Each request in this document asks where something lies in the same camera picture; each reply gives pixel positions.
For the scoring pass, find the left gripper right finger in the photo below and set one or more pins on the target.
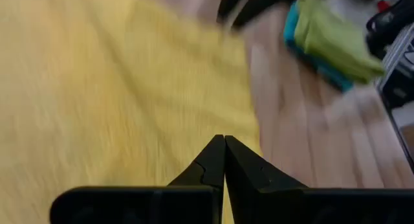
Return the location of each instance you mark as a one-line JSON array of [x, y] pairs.
[[291, 204]]

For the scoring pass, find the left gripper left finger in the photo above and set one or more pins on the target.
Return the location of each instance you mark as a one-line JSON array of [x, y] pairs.
[[145, 204]]

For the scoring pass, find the yellow microfiber towel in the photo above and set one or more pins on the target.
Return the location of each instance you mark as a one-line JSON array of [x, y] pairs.
[[113, 88]]

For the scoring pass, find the green microfiber towel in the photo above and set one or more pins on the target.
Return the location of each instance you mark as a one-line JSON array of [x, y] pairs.
[[333, 46]]

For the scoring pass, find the blue microfiber towel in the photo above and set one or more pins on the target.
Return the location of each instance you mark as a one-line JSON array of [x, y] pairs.
[[289, 33]]

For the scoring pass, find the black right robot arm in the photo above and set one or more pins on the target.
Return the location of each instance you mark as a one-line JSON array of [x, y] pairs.
[[258, 4]]

